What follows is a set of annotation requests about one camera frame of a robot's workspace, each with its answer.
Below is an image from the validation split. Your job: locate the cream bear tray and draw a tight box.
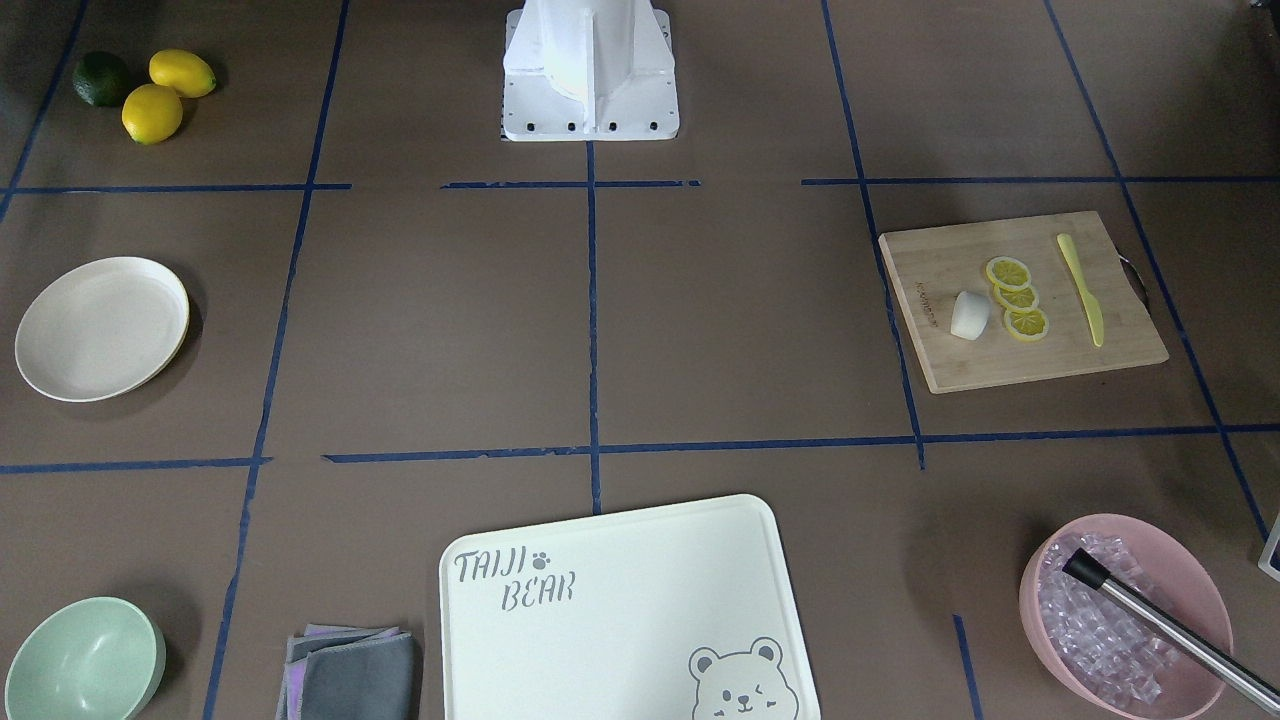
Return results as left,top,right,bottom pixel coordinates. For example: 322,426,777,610
439,495,822,719

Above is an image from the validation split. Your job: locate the bamboo cutting board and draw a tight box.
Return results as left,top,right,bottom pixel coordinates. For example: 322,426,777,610
879,211,1169,395

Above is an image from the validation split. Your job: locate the lemon slice bottom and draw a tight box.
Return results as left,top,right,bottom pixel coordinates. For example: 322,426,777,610
1004,309,1050,342

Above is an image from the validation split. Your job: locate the lemon slice middle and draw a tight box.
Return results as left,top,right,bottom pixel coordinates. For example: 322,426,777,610
992,284,1041,314

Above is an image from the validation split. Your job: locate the grey folded cloth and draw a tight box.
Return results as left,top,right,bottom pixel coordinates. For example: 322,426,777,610
275,624,417,719

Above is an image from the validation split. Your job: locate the yellow plastic knife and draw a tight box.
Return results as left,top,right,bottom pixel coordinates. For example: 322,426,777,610
1055,233,1105,348

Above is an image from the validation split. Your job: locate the yellow lemon upper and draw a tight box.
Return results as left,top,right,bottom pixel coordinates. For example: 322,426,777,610
148,49,218,99

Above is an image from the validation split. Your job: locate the yellow lemon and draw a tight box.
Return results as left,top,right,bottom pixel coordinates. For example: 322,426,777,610
148,49,218,99
122,85,184,145

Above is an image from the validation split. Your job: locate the pink bowl with ice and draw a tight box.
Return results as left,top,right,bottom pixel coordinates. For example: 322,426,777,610
1019,514,1234,719

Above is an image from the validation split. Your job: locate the cream round plate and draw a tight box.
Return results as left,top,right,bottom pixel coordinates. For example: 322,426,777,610
14,256,191,404

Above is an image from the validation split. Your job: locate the yellow lemon lower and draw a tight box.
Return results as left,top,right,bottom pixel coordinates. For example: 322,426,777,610
122,85,184,145

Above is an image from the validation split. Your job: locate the dark green lime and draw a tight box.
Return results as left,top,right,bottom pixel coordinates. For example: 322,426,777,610
72,51,133,108

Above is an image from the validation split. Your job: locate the mint green bowl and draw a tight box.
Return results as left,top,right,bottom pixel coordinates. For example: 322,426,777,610
4,596,166,719

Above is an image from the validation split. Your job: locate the steel black-tipped stick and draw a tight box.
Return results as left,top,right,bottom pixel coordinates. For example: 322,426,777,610
1061,550,1279,717

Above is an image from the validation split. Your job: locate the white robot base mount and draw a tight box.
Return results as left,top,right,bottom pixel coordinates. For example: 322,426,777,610
500,1,681,142

